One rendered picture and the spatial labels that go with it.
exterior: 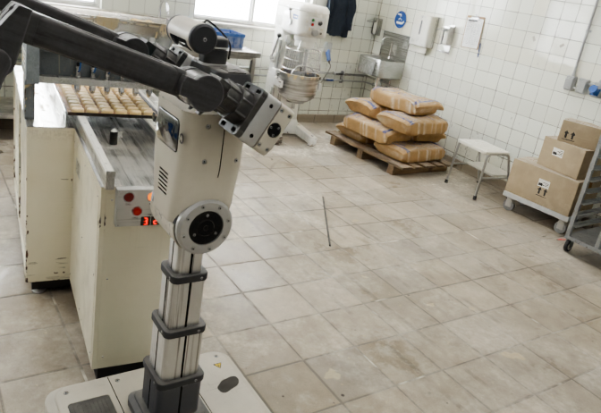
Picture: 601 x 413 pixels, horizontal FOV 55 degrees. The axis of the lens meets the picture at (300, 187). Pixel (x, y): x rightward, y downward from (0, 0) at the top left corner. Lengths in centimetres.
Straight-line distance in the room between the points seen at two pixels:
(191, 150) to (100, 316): 104
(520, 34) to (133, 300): 463
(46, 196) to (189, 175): 143
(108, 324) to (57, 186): 76
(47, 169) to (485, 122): 447
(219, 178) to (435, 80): 527
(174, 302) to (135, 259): 55
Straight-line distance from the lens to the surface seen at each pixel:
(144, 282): 226
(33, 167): 275
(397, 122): 562
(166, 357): 178
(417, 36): 671
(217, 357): 224
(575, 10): 572
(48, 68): 272
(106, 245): 216
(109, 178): 202
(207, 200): 151
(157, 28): 271
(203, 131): 142
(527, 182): 528
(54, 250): 292
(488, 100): 613
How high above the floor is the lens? 160
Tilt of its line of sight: 20 degrees down
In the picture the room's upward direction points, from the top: 10 degrees clockwise
